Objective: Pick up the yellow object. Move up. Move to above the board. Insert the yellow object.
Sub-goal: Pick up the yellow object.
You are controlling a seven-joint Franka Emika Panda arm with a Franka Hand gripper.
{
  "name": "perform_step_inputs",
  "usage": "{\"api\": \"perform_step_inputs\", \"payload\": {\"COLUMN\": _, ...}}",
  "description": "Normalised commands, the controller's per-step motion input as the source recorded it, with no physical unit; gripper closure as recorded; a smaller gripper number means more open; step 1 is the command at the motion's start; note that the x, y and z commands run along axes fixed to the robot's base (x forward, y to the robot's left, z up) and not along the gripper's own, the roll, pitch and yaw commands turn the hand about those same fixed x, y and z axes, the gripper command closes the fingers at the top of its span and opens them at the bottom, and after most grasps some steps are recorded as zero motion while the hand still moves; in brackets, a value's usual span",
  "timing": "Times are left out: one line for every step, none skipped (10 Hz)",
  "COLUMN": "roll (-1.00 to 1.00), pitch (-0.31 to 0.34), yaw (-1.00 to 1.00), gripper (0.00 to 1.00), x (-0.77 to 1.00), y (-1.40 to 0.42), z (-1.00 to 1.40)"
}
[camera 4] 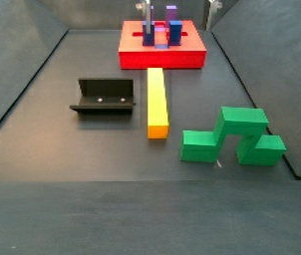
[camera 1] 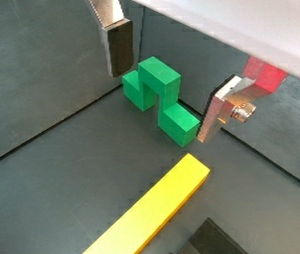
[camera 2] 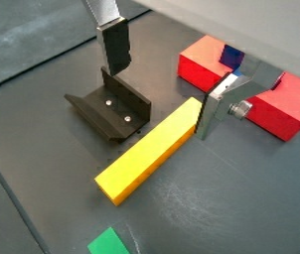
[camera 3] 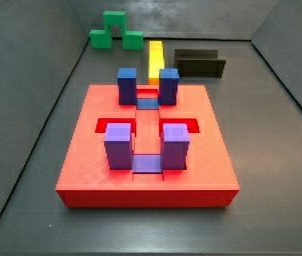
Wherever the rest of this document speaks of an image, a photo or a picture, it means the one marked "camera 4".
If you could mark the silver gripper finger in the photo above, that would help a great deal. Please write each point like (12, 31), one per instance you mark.
(145, 7)
(215, 5)

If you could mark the long yellow bar block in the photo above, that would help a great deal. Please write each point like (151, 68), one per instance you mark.
(157, 115)

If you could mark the red slotted base board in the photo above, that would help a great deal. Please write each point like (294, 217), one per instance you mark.
(137, 56)

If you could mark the purple U-shaped block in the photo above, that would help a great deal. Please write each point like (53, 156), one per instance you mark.
(171, 14)

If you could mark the dark blue U-shaped block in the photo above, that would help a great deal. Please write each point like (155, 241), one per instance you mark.
(175, 33)

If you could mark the green arch block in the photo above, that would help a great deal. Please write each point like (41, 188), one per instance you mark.
(259, 148)

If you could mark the black angled bracket holder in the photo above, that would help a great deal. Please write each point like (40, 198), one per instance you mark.
(106, 94)

